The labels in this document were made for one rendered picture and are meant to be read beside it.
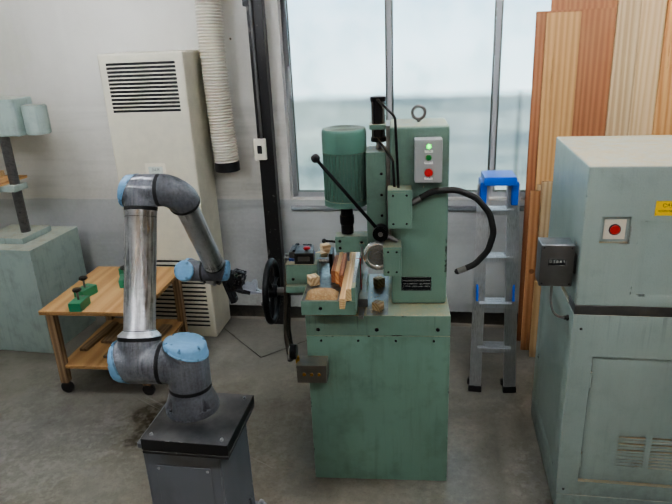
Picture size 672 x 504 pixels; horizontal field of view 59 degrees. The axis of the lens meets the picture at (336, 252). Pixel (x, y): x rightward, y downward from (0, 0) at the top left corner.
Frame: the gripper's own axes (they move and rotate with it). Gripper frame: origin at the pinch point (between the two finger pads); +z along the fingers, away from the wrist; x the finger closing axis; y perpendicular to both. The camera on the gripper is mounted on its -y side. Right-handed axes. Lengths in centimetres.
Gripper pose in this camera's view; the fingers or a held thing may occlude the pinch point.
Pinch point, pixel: (259, 293)
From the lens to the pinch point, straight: 274.2
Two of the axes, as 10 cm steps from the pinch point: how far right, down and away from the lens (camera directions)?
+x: 1.8, -3.3, 9.3
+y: 2.3, -9.0, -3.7
